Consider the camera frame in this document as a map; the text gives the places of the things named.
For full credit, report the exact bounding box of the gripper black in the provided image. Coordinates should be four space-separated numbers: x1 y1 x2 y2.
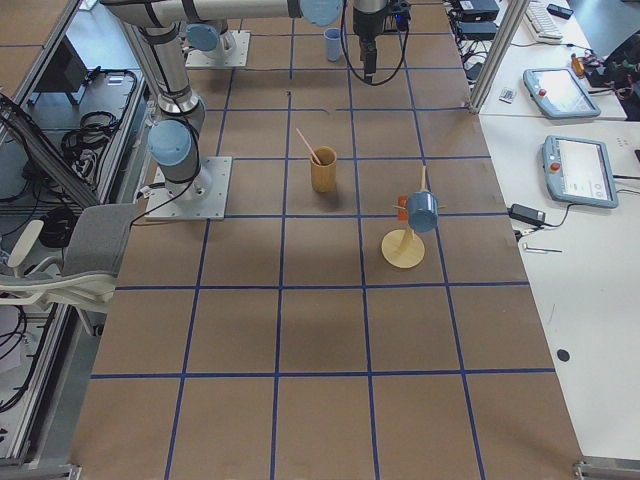
359 35 377 83

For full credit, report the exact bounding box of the light blue plastic cup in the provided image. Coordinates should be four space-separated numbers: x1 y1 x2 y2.
323 27 342 62

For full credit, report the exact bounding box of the pink chopstick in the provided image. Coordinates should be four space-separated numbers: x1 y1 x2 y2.
295 128 323 166

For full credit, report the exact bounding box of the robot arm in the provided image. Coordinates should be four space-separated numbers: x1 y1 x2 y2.
102 1 342 203
353 0 388 84

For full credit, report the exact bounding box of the bamboo cylinder holder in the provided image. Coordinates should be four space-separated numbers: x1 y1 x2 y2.
310 146 337 193

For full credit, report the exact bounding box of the white keyboard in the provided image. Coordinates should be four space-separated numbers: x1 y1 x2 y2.
523 1 563 44

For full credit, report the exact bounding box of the blue mug on stand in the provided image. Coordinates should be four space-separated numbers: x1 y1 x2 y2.
406 190 438 233

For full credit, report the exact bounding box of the orange tag on stand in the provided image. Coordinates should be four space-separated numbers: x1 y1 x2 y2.
395 195 408 222

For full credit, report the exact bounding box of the upper teach pendant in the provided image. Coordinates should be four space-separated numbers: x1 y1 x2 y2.
523 68 601 119

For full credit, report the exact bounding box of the teach pendant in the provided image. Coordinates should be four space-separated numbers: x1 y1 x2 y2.
541 135 619 209
523 68 601 119

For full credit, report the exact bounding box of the black power adapter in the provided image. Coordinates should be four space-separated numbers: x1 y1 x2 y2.
508 203 546 227

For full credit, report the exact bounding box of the lower teach pendant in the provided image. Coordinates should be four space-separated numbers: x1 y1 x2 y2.
541 135 619 209

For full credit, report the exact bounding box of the black box under table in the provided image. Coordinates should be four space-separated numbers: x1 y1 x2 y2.
29 36 89 105

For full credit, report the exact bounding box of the grey office chair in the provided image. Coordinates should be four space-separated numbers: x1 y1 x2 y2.
1 203 137 335

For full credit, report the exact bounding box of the black braided cable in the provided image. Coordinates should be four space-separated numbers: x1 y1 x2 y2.
340 0 412 87

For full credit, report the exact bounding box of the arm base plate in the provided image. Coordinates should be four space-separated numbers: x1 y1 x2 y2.
145 156 233 221
185 25 251 70

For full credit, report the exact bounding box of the aluminium frame post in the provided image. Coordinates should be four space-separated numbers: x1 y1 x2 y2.
468 0 529 114

